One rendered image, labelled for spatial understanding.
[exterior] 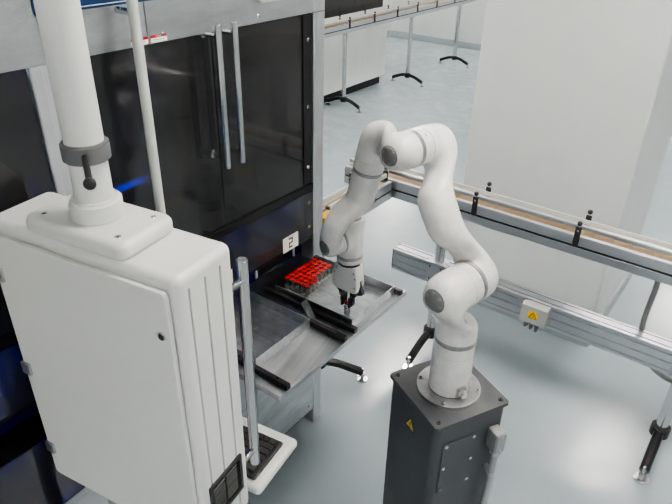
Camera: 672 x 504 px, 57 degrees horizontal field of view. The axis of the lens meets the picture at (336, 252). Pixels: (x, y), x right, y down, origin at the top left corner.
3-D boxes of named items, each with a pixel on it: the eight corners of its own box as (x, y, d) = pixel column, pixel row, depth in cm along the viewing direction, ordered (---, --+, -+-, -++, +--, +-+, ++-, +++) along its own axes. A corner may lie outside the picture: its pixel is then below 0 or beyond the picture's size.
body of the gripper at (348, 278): (330, 257, 201) (329, 286, 207) (355, 268, 196) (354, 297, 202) (343, 248, 207) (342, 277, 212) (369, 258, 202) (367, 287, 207)
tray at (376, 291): (275, 292, 223) (275, 284, 222) (320, 263, 241) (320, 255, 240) (351, 328, 206) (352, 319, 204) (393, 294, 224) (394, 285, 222)
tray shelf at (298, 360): (169, 337, 203) (169, 333, 202) (305, 253, 252) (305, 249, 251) (280, 401, 178) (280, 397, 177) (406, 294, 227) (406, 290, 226)
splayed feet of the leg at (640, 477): (628, 479, 263) (637, 456, 256) (656, 411, 298) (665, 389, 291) (648, 488, 259) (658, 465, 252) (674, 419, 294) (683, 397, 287)
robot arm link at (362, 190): (349, 185, 171) (330, 265, 191) (389, 171, 181) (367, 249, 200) (328, 168, 176) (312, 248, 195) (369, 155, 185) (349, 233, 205)
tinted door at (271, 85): (225, 224, 197) (209, 31, 168) (309, 181, 227) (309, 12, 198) (226, 224, 197) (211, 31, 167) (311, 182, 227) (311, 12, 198)
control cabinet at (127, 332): (52, 476, 162) (-32, 205, 122) (107, 428, 176) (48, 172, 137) (207, 562, 142) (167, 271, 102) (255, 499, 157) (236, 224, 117)
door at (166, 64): (97, 288, 165) (49, 62, 135) (224, 224, 197) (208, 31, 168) (98, 288, 164) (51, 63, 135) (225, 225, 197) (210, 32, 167)
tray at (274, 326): (180, 325, 205) (179, 317, 203) (236, 291, 223) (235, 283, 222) (256, 367, 188) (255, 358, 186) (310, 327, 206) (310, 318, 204)
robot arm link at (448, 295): (485, 339, 175) (498, 267, 163) (443, 367, 165) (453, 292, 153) (452, 320, 183) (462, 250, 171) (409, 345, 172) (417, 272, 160)
